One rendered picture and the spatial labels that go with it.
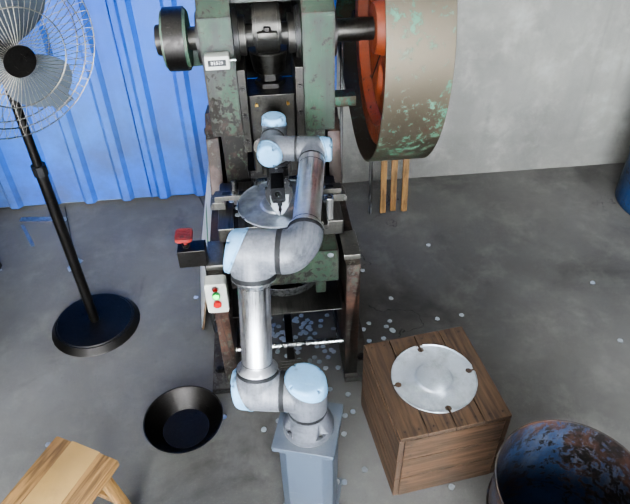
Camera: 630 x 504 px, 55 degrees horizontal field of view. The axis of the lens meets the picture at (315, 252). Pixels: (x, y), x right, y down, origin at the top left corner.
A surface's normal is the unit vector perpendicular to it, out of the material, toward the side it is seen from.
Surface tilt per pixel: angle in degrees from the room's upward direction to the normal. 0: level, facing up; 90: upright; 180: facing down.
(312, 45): 90
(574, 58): 90
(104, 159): 90
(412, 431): 0
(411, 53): 80
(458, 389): 0
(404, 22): 67
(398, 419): 0
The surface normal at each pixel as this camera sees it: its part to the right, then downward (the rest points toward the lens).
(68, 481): -0.02, -0.77
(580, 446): -0.51, 0.53
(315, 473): -0.18, 0.63
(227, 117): 0.10, 0.64
